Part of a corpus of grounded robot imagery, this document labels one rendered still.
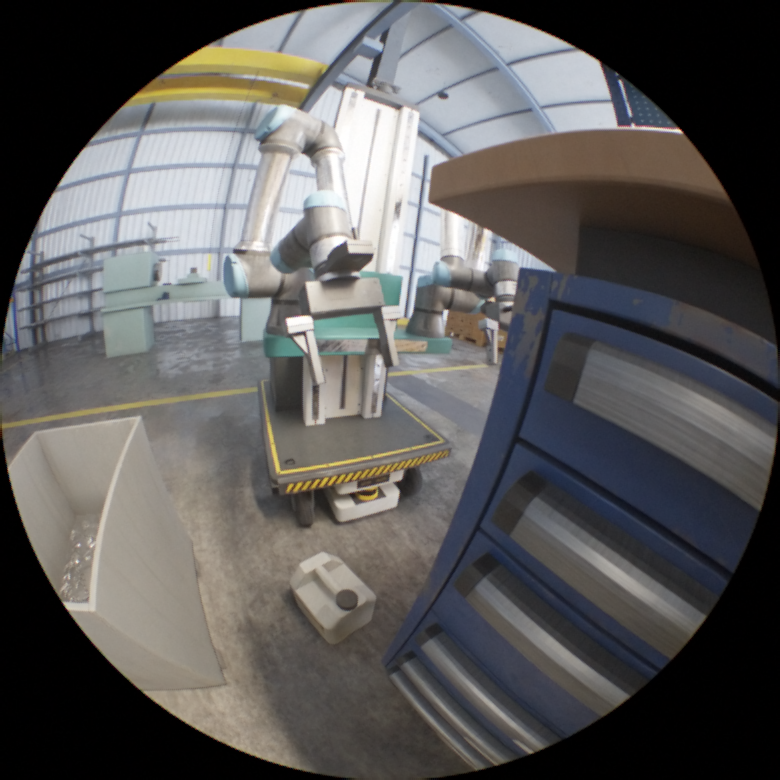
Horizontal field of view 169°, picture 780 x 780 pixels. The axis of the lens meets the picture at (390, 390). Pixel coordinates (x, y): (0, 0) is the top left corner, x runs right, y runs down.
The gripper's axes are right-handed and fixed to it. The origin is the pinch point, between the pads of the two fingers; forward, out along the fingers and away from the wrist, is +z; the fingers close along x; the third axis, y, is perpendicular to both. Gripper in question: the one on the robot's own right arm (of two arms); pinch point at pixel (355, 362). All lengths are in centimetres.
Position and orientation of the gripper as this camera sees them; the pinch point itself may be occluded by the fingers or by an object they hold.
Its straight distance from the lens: 42.3
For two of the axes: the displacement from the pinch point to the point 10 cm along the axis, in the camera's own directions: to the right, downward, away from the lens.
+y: -5.4, 0.3, 8.4
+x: -8.1, 2.4, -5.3
